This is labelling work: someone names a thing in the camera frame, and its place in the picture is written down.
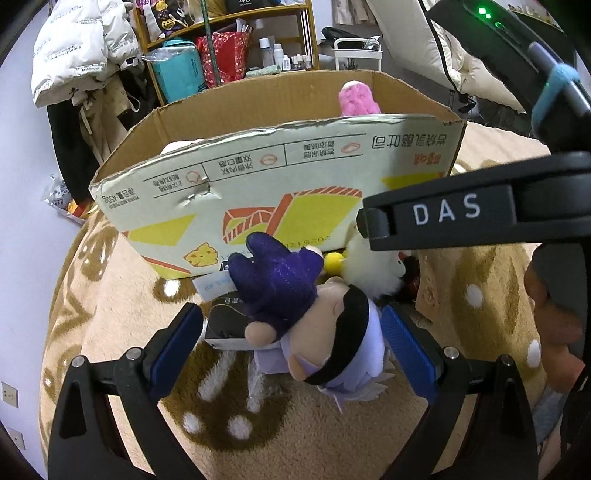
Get green pole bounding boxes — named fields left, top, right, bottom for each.
left=200, top=0, right=221, bottom=89

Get purple printed packet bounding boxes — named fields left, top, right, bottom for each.
left=137, top=0, right=191, bottom=36

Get white trolley cart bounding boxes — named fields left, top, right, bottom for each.
left=320, top=26, right=385, bottom=73

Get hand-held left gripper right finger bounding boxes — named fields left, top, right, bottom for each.
left=381, top=302, right=541, bottom=480

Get teal shopping bag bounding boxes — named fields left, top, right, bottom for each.
left=142, top=39, right=207, bottom=104

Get beige hanging trousers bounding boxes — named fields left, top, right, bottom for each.
left=75, top=68, right=154, bottom=163

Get black square box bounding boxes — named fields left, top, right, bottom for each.
left=224, top=0, right=274, bottom=15

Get plastic bag of toys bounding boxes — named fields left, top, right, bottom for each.
left=41, top=174, right=94, bottom=225

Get wooden shelf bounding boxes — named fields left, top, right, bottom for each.
left=133, top=0, right=320, bottom=105

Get printed cardboard box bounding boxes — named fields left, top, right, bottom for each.
left=88, top=69, right=468, bottom=280

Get red gift bag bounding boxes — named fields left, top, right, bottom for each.
left=193, top=28, right=254, bottom=89

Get person's right hand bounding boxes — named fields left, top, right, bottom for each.
left=523, top=264, right=584, bottom=394

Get pink fluffy plush toy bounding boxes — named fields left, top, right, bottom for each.
left=337, top=80, right=383, bottom=117

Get black hanging coat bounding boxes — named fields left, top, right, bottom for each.
left=48, top=98, right=101, bottom=205

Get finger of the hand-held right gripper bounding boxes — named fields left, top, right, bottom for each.
left=356, top=151, right=591, bottom=253

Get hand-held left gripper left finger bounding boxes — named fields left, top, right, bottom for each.
left=46, top=302, right=206, bottom=480

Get small black box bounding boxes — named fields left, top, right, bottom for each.
left=205, top=294, right=260, bottom=352

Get white puffer jacket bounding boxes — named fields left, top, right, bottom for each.
left=31, top=0, right=140, bottom=109

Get purple-haired plush doll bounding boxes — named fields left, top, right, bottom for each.
left=228, top=232, right=399, bottom=415

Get group of small bottles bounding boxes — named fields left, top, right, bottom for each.
left=257, top=36, right=315, bottom=73

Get white fluffy plush toy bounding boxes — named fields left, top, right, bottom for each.
left=344, top=220, right=408, bottom=299

